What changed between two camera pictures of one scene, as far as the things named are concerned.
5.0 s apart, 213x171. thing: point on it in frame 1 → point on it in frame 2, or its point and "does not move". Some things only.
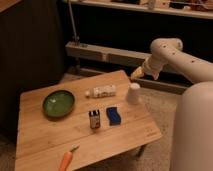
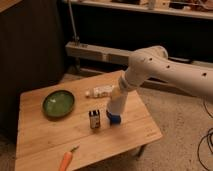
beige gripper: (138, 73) → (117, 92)
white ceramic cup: (133, 95) → (118, 100)
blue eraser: (113, 115) does not move
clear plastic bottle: (101, 91) does not move
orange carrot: (67, 158) does not move
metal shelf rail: (99, 52) does not move
